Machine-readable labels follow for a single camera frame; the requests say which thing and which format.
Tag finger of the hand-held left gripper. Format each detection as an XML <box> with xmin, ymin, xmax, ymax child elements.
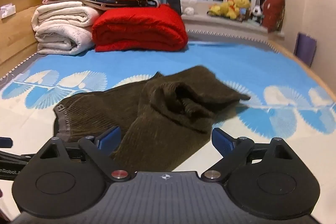
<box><xmin>0</xmin><ymin>137</ymin><xmax>13</xmax><ymax>149</ymax></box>

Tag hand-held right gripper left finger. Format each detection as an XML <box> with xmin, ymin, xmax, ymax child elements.
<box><xmin>39</xmin><ymin>126</ymin><xmax>130</xmax><ymax>182</ymax></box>

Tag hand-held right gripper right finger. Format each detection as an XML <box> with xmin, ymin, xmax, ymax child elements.
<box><xmin>201</xmin><ymin>127</ymin><xmax>293</xmax><ymax>182</ymax></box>

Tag dark olive corduroy pants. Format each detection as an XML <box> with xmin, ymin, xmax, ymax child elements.
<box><xmin>53</xmin><ymin>65</ymin><xmax>251</xmax><ymax>172</ymax></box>

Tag wooden headboard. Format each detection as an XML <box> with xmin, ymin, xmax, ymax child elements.
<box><xmin>0</xmin><ymin>0</ymin><xmax>54</xmax><ymax>75</ymax></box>

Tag red folded blanket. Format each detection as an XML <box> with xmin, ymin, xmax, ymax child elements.
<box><xmin>92</xmin><ymin>4</ymin><xmax>188</xmax><ymax>52</ymax></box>

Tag cream folded quilt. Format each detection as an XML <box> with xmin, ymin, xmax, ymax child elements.
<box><xmin>31</xmin><ymin>1</ymin><xmax>101</xmax><ymax>55</ymax></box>

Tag purple box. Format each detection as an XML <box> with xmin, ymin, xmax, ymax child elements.
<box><xmin>293</xmin><ymin>32</ymin><xmax>317</xmax><ymax>67</ymax></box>

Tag white tissue pack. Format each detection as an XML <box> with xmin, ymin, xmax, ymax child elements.
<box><xmin>0</xmin><ymin>3</ymin><xmax>17</xmax><ymax>20</ymax></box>

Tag panda plush toy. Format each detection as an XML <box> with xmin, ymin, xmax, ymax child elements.
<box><xmin>250</xmin><ymin>5</ymin><xmax>264</xmax><ymax>20</ymax></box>

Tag yellow plush toys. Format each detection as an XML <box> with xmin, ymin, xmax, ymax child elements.
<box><xmin>209</xmin><ymin>0</ymin><xmax>250</xmax><ymax>20</ymax></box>

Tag red cushion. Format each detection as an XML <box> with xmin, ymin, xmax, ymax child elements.
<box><xmin>262</xmin><ymin>0</ymin><xmax>286</xmax><ymax>33</ymax></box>

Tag white plush toy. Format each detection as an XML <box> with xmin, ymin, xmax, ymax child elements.
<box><xmin>180</xmin><ymin>0</ymin><xmax>198</xmax><ymax>15</ymax></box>

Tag wooden bed frame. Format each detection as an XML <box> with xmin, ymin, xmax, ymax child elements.
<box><xmin>268</xmin><ymin>39</ymin><xmax>336</xmax><ymax>104</ymax></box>

